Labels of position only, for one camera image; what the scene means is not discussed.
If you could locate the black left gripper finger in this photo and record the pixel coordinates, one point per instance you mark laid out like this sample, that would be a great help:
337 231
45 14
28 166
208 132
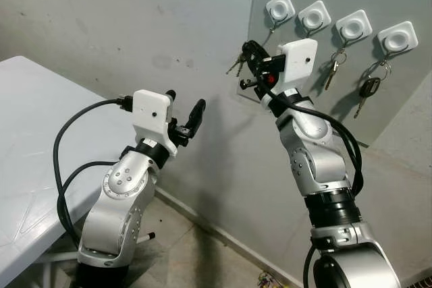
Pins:
198 114
172 94

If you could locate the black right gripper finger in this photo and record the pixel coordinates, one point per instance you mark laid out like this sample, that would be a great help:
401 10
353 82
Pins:
256 65
251 46

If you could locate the small brass key bunch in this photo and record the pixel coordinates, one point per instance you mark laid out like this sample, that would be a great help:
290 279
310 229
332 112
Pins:
236 65

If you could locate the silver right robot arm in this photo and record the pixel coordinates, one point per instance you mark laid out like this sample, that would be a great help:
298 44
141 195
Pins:
317 153

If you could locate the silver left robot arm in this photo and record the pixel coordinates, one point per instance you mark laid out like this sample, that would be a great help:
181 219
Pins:
118 193

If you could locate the black car key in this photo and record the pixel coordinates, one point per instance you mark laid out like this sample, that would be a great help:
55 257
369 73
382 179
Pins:
368 88

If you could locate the white table leg black cap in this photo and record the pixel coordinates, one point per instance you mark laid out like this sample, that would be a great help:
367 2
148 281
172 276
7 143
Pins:
145 237

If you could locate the white plastic folding table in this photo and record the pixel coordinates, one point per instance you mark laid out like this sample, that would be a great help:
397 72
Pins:
27 133

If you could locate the small colourful floor object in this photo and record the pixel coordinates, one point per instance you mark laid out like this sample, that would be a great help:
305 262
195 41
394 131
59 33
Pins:
266 279

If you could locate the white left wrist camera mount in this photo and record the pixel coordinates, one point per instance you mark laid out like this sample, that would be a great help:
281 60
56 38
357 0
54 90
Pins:
150 109

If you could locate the white square wall hook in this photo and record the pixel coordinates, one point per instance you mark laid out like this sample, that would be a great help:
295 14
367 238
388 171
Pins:
397 38
314 17
353 27
280 9

